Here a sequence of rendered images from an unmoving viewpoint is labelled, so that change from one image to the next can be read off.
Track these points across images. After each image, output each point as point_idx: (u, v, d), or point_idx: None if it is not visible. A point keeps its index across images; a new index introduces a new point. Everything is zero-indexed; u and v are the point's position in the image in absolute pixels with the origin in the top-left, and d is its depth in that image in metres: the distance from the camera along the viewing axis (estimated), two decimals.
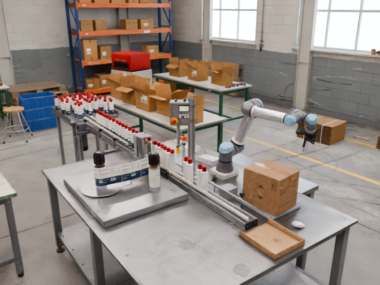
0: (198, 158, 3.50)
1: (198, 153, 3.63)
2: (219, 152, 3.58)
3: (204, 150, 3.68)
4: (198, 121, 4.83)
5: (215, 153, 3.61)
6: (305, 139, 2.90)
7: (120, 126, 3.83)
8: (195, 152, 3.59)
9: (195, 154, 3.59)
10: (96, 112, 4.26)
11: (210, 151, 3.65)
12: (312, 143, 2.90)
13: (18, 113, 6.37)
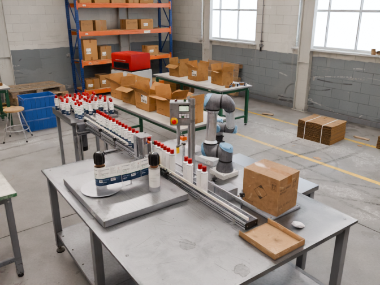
0: (198, 158, 3.50)
1: (198, 153, 3.63)
2: None
3: None
4: (198, 121, 4.83)
5: None
6: None
7: (120, 126, 3.83)
8: (195, 152, 3.59)
9: (195, 154, 3.59)
10: (96, 112, 4.26)
11: None
12: None
13: (18, 113, 6.37)
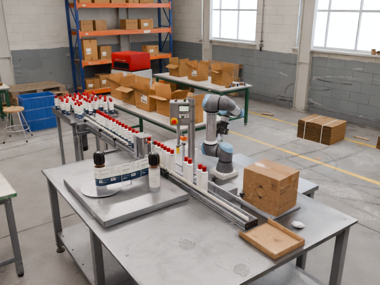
0: (198, 145, 3.47)
1: (200, 141, 3.60)
2: (220, 141, 3.52)
3: None
4: (198, 121, 4.83)
5: None
6: (216, 130, 3.51)
7: (120, 126, 3.83)
8: (197, 140, 3.57)
9: (196, 141, 3.57)
10: (96, 112, 4.26)
11: None
12: (221, 132, 3.48)
13: (18, 113, 6.37)
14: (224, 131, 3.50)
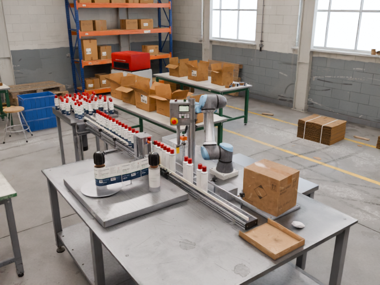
0: (167, 141, 3.61)
1: (171, 137, 3.73)
2: None
3: None
4: (198, 121, 4.83)
5: None
6: (185, 126, 3.64)
7: (120, 126, 3.83)
8: (167, 136, 3.70)
9: (166, 137, 3.70)
10: (96, 112, 4.26)
11: (182, 135, 3.73)
12: None
13: (18, 113, 6.37)
14: None
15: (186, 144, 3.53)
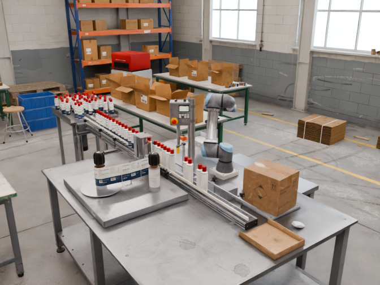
0: None
1: None
2: None
3: (198, 132, 3.82)
4: (198, 121, 4.83)
5: None
6: None
7: (120, 126, 3.83)
8: None
9: None
10: (96, 112, 4.26)
11: (203, 133, 3.78)
12: None
13: (18, 113, 6.37)
14: None
15: None
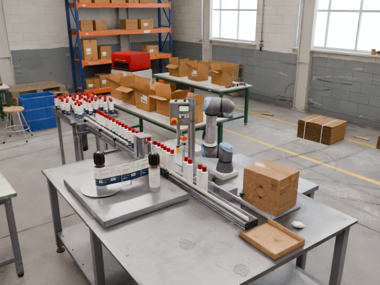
0: (184, 147, 3.44)
1: (186, 143, 3.57)
2: None
3: None
4: (198, 121, 4.83)
5: (203, 143, 3.53)
6: (203, 132, 3.48)
7: (120, 126, 3.83)
8: None
9: None
10: (96, 112, 4.26)
11: (199, 141, 3.57)
12: None
13: (18, 113, 6.37)
14: None
15: None
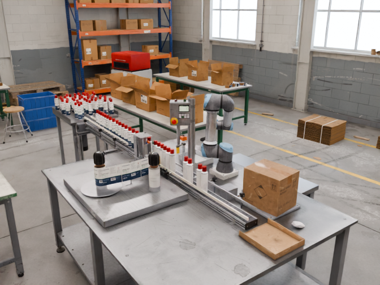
0: None
1: (187, 154, 3.61)
2: None
3: None
4: (198, 121, 4.83)
5: None
6: None
7: (120, 126, 3.83)
8: (183, 153, 3.58)
9: (182, 154, 3.58)
10: (96, 112, 4.26)
11: (199, 152, 3.61)
12: None
13: (18, 113, 6.37)
14: None
15: (205, 162, 3.41)
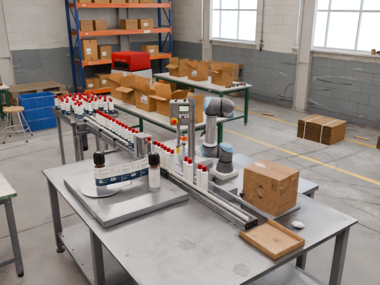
0: None
1: (187, 154, 3.61)
2: None
3: None
4: (198, 121, 4.83)
5: None
6: (204, 129, 3.48)
7: (120, 126, 3.83)
8: (183, 153, 3.58)
9: (182, 154, 3.58)
10: (96, 112, 4.26)
11: (199, 152, 3.62)
12: None
13: (18, 113, 6.37)
14: None
15: (205, 162, 3.41)
